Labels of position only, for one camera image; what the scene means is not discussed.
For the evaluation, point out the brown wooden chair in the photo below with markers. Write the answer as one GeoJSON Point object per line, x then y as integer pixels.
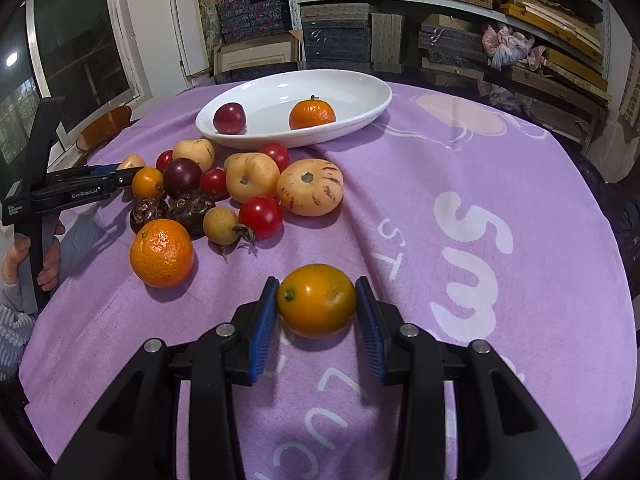
{"type": "Point", "coordinates": [102, 127]}

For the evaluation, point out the white-framed window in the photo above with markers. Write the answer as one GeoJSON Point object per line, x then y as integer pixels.
{"type": "Point", "coordinates": [75, 35]}

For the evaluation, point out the stack of dark grey boxes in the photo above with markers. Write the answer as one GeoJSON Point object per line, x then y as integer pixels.
{"type": "Point", "coordinates": [335, 35]}

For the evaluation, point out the white oval plate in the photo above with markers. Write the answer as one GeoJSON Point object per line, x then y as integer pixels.
{"type": "Point", "coordinates": [350, 90]}

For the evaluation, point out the stack of blue-red patterned boxes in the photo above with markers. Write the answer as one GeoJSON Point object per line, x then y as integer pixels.
{"type": "Point", "coordinates": [250, 15]}

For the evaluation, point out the framed picture in cardboard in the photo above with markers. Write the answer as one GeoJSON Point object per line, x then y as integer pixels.
{"type": "Point", "coordinates": [255, 57]}

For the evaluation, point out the floral cloth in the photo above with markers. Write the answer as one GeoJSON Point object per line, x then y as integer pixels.
{"type": "Point", "coordinates": [500, 96]}

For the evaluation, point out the pale pepino melon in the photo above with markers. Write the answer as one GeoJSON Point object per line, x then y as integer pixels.
{"type": "Point", "coordinates": [131, 161]}

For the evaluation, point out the green mottled panel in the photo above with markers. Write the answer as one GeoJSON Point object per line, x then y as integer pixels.
{"type": "Point", "coordinates": [206, 10]}

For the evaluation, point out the small yellow pepino melon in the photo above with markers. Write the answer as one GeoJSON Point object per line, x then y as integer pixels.
{"type": "Point", "coordinates": [195, 152]}

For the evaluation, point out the purple printed tablecloth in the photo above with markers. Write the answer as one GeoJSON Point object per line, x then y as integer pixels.
{"type": "Point", "coordinates": [425, 270]}

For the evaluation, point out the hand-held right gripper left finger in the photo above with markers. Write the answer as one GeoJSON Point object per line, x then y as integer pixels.
{"type": "Point", "coordinates": [262, 332]}

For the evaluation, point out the dark red plum with stem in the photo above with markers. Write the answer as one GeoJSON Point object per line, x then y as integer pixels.
{"type": "Point", "coordinates": [182, 177]}

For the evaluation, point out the person's left hand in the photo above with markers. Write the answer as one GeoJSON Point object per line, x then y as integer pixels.
{"type": "Point", "coordinates": [50, 267]}

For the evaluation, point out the small orange kumquat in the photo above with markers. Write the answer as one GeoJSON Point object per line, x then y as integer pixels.
{"type": "Point", "coordinates": [148, 182]}

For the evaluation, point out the person's left forearm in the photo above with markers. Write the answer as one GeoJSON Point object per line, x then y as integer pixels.
{"type": "Point", "coordinates": [12, 335]}

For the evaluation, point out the large orange mandarin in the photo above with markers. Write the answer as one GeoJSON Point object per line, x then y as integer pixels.
{"type": "Point", "coordinates": [161, 253]}

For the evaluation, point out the purple-striped pepino melon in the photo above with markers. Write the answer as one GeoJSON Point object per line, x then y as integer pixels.
{"type": "Point", "coordinates": [310, 187]}

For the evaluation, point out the stack of dark clasped boxes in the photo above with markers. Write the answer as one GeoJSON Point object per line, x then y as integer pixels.
{"type": "Point", "coordinates": [450, 42]}

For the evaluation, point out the stack of yellow wooden frames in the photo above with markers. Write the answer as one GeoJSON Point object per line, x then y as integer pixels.
{"type": "Point", "coordinates": [555, 35]}

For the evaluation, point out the yellow-orange kumquat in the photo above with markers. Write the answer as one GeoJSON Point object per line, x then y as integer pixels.
{"type": "Point", "coordinates": [316, 300]}

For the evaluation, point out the white board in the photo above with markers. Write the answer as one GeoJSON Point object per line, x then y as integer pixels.
{"type": "Point", "coordinates": [182, 25]}

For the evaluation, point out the tan longan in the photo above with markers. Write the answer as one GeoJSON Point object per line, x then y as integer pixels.
{"type": "Point", "coordinates": [221, 225]}

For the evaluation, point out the dark brown water chestnut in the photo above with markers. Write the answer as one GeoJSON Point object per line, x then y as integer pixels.
{"type": "Point", "coordinates": [192, 210]}
{"type": "Point", "coordinates": [148, 214]}

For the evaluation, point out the grey metal shelving rack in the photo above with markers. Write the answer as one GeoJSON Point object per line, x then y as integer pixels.
{"type": "Point", "coordinates": [296, 35]}

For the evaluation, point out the olive woven upright boxes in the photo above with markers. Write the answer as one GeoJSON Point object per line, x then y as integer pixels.
{"type": "Point", "coordinates": [387, 42]}

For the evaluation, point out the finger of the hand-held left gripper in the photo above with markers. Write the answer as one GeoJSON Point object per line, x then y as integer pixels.
{"type": "Point", "coordinates": [104, 170]}
{"type": "Point", "coordinates": [122, 179]}

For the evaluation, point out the orange mandarin with stem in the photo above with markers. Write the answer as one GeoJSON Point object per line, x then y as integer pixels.
{"type": "Point", "coordinates": [312, 114]}

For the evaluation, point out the large yellow pepino melon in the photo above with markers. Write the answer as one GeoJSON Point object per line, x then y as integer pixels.
{"type": "Point", "coordinates": [251, 176]}

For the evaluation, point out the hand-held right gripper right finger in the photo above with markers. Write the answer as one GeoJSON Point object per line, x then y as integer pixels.
{"type": "Point", "coordinates": [372, 335]}

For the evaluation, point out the pink white cloth bundle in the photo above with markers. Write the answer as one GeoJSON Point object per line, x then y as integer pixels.
{"type": "Point", "coordinates": [510, 45]}

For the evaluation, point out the red cherry tomato with calyx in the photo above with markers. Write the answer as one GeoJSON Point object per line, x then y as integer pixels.
{"type": "Point", "coordinates": [260, 217]}

